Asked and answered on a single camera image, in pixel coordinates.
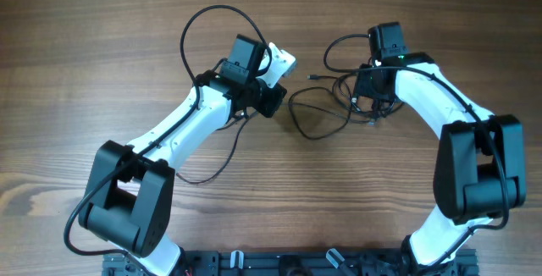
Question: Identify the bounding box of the thick black USB cable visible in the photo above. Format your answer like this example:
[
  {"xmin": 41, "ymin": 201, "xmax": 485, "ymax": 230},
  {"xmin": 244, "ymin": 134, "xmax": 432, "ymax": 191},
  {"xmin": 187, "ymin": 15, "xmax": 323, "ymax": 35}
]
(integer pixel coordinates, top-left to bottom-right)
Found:
[{"xmin": 323, "ymin": 33, "xmax": 406, "ymax": 120}]

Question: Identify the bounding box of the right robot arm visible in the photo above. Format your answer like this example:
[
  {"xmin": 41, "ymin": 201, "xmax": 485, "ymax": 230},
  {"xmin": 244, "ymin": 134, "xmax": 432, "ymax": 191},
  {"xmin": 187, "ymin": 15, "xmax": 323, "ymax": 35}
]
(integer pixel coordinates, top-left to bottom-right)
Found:
[{"xmin": 356, "ymin": 22, "xmax": 527, "ymax": 274}]

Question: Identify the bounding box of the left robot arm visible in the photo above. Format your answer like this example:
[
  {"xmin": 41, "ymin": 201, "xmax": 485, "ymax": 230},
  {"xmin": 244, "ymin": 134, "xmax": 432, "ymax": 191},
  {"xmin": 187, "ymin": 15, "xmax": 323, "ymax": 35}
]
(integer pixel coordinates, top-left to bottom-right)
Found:
[{"xmin": 76, "ymin": 36, "xmax": 296, "ymax": 275}]

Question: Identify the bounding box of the black right camera cable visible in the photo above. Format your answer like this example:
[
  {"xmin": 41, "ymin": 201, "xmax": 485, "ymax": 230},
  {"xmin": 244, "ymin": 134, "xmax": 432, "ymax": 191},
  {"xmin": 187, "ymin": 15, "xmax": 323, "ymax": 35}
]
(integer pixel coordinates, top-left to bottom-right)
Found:
[{"xmin": 372, "ymin": 65, "xmax": 511, "ymax": 275}]

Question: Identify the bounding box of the black camera cable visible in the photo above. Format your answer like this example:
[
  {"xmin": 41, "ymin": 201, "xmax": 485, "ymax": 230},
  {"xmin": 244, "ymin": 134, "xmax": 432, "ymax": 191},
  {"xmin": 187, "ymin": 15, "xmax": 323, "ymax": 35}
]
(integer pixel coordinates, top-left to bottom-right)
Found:
[
  {"xmin": 63, "ymin": 4, "xmax": 274, "ymax": 276},
  {"xmin": 372, "ymin": 65, "xmax": 511, "ymax": 275}
]

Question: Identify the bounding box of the black left camera cable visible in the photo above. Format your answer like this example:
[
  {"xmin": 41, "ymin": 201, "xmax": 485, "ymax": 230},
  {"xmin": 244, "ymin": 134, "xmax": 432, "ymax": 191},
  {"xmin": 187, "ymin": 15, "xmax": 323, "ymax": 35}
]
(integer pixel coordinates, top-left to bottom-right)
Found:
[{"xmin": 63, "ymin": 4, "xmax": 274, "ymax": 276}]

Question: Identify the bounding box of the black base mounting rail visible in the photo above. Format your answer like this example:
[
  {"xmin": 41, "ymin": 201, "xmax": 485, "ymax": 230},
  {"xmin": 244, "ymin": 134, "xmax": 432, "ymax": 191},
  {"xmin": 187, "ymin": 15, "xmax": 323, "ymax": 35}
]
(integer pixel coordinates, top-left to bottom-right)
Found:
[{"xmin": 102, "ymin": 249, "xmax": 479, "ymax": 276}]

